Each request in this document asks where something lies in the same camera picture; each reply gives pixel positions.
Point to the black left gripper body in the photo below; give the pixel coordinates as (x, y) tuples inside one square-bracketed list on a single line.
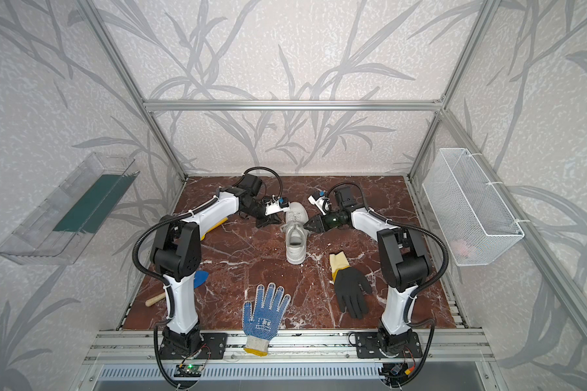
[(270, 215)]

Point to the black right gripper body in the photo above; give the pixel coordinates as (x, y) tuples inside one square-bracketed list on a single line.
[(319, 222)]

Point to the white leather sneaker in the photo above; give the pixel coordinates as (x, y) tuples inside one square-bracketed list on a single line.
[(296, 255)]

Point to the grey-white shoelace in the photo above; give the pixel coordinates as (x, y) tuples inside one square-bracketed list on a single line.
[(295, 233)]

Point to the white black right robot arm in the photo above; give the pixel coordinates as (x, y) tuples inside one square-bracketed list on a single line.
[(412, 258)]

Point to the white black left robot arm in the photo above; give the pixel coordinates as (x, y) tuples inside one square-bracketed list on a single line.
[(171, 250)]

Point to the yellow plastic spatula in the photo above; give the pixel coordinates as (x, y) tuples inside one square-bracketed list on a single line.
[(213, 228)]

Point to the black yellow work glove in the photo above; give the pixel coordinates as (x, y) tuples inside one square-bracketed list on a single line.
[(350, 286)]

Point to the blue dotted knit glove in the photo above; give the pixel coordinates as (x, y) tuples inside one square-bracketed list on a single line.
[(262, 318)]

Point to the pink object in basket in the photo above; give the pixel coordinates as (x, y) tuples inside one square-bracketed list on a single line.
[(462, 249)]

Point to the right wiring connector board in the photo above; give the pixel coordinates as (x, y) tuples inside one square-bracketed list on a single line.
[(396, 371)]

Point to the green lit circuit board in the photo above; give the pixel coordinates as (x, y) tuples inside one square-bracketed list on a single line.
[(188, 370)]

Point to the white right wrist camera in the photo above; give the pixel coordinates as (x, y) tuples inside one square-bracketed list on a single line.
[(321, 201)]

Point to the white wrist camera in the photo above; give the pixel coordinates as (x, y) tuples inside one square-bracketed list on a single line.
[(277, 205), (321, 201)]

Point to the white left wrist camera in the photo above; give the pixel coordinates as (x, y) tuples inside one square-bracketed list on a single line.
[(277, 205)]

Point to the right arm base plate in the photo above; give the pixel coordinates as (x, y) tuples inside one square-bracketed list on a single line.
[(381, 345)]

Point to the white wire mesh basket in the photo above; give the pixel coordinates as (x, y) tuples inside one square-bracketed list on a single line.
[(467, 205)]

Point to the wooden handled brush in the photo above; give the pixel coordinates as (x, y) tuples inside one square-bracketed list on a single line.
[(152, 301)]

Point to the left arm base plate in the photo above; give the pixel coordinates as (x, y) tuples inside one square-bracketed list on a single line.
[(206, 346)]

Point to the clear plastic wall bin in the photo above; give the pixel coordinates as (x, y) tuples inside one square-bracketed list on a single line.
[(58, 230)]

